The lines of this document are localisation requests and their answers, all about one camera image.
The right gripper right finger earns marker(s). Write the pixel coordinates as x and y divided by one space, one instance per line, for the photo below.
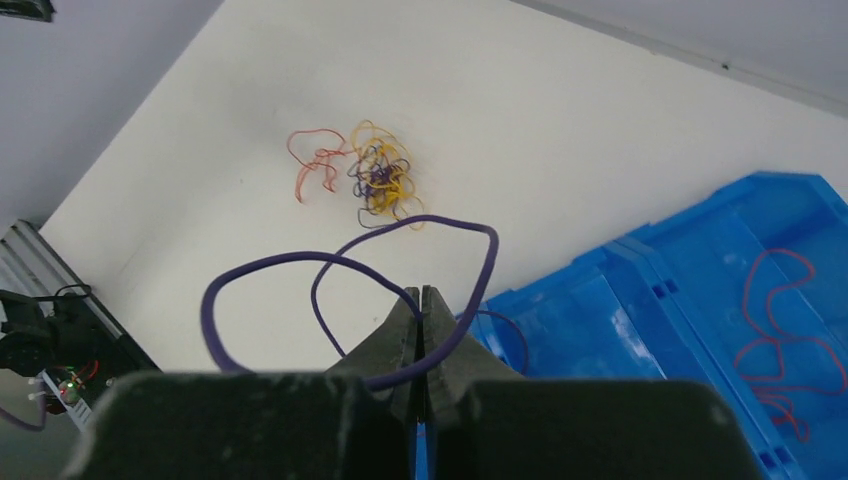
446 383

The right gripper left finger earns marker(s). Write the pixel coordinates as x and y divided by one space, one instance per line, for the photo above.
392 346

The blue plastic compartment bin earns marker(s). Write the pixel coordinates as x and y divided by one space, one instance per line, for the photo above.
745 291

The aluminium frame rail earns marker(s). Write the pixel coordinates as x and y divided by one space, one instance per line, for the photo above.
30 266

